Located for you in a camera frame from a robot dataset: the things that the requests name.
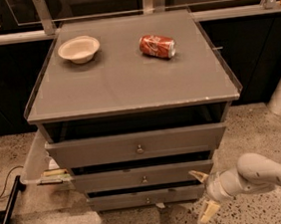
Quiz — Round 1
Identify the red soda can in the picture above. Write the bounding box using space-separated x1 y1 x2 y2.
140 35 176 59

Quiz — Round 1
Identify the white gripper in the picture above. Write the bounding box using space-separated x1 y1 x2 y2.
189 170 233 224

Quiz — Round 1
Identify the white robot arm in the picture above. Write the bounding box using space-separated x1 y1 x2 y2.
189 152 281 224

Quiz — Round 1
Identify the grey middle drawer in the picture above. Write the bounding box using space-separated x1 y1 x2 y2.
73 159 213 193

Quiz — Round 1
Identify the white paper bowl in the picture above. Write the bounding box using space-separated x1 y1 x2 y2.
58 36 101 65

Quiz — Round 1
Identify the grey drawer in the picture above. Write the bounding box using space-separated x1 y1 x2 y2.
87 184 205 212
45 123 225 168
73 159 213 193

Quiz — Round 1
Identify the black metal floor bar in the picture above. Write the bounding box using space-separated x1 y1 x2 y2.
0 176 26 224

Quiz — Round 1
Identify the grey top drawer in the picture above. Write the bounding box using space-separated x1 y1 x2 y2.
45 123 225 168

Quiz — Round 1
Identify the grey drawer cabinet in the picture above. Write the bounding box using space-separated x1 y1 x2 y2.
25 11 241 201

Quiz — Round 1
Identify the clear plastic side bin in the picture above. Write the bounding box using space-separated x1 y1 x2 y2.
20 131 73 186

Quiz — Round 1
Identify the metal railing frame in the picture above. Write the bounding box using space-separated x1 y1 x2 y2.
0 0 281 46

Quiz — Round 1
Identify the grey bottom drawer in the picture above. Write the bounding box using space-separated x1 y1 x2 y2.
87 184 205 212

